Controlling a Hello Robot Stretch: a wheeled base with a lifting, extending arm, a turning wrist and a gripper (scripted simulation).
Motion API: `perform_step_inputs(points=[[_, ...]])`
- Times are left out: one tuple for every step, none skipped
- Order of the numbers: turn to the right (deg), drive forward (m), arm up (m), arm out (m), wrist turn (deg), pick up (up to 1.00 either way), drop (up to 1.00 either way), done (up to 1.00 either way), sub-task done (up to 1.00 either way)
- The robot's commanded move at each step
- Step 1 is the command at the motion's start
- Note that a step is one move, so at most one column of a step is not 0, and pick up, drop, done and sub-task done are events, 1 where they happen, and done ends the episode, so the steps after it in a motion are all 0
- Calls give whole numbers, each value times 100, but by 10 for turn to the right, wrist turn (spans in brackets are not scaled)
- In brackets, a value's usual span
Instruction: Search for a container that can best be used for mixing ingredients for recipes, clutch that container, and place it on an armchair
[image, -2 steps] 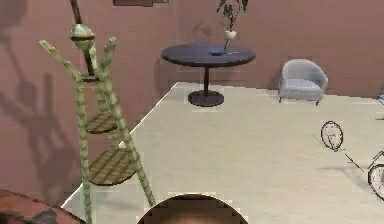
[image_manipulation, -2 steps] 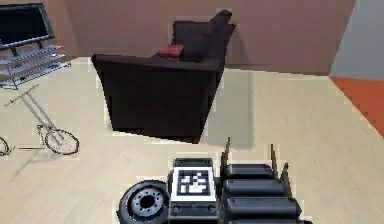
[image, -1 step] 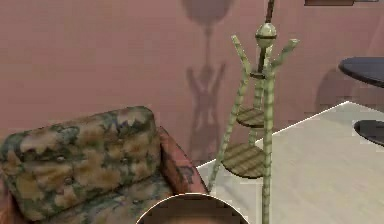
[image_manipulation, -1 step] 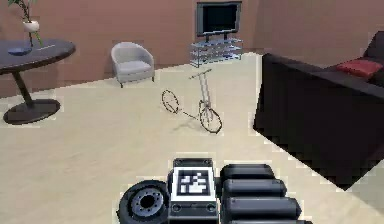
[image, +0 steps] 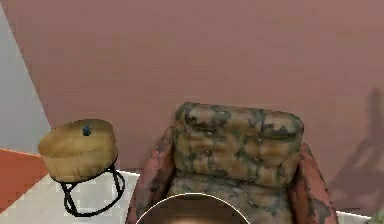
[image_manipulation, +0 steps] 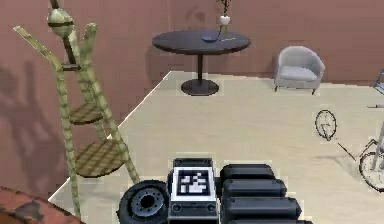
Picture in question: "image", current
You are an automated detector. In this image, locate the worn brown patchwork armchair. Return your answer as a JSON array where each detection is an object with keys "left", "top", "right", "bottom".
[{"left": 125, "top": 101, "right": 340, "bottom": 224}]

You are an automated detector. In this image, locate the brown mixing bowl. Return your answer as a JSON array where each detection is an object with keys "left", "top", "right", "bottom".
[{"left": 135, "top": 192, "right": 251, "bottom": 224}]

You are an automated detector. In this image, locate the round tan wooden side table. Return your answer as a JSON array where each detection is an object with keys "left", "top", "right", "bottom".
[{"left": 37, "top": 118, "right": 127, "bottom": 218}]

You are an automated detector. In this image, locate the green house plant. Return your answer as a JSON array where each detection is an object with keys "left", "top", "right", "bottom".
[{"left": 369, "top": 209, "right": 384, "bottom": 224}]

